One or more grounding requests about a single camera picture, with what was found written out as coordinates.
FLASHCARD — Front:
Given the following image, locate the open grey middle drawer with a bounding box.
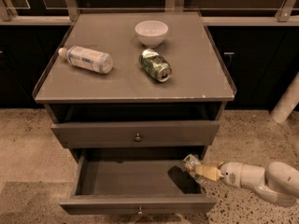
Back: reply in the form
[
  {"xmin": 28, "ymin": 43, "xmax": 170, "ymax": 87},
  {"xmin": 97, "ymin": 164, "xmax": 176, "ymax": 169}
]
[{"xmin": 60, "ymin": 147, "xmax": 216, "ymax": 215}]

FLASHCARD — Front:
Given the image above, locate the crushed green soda can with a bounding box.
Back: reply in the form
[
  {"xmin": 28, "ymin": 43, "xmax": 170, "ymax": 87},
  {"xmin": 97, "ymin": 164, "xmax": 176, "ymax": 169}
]
[{"xmin": 139, "ymin": 49, "xmax": 172, "ymax": 82}]

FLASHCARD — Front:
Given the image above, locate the round metal drawer knob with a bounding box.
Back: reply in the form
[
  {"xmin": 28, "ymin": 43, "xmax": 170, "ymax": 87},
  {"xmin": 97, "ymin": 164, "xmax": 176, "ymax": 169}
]
[{"xmin": 135, "ymin": 133, "xmax": 142, "ymax": 142}]

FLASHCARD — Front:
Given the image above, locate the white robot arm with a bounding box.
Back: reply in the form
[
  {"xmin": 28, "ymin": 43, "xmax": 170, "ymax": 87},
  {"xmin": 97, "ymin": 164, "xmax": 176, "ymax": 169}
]
[{"xmin": 193, "ymin": 161, "xmax": 299, "ymax": 207}]

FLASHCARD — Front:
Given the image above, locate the grey drawer cabinet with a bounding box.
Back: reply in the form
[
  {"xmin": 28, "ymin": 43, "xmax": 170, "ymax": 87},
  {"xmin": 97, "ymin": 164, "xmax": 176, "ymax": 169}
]
[{"xmin": 32, "ymin": 11, "xmax": 237, "ymax": 161}]

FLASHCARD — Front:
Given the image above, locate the grey top drawer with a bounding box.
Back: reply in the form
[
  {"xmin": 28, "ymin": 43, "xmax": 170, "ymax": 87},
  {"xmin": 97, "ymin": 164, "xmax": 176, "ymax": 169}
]
[{"xmin": 51, "ymin": 120, "xmax": 220, "ymax": 148}]

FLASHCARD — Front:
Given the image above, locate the clear plastic water bottle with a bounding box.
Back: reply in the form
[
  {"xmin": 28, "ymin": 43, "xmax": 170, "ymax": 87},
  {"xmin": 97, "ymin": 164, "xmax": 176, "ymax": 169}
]
[{"xmin": 58, "ymin": 46, "xmax": 113, "ymax": 74}]

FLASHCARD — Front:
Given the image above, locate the metal middle drawer handle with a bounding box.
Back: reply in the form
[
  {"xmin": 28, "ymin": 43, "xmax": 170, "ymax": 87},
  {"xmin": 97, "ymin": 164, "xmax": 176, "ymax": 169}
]
[{"xmin": 134, "ymin": 207, "xmax": 154, "ymax": 224}]

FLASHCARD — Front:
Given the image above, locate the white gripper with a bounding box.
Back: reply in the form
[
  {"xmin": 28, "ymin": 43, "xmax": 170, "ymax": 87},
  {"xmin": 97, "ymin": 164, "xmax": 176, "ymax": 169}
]
[{"xmin": 195, "ymin": 161, "xmax": 243, "ymax": 189}]

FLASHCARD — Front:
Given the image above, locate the white cylindrical post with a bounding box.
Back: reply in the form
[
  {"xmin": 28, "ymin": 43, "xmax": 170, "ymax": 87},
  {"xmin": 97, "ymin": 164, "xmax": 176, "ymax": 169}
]
[{"xmin": 270, "ymin": 72, "xmax": 299, "ymax": 123}]

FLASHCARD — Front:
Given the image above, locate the white ceramic bowl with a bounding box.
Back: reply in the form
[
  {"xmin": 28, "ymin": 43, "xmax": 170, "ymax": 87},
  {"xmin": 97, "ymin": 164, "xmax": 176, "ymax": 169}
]
[{"xmin": 135, "ymin": 21, "xmax": 168, "ymax": 48}]

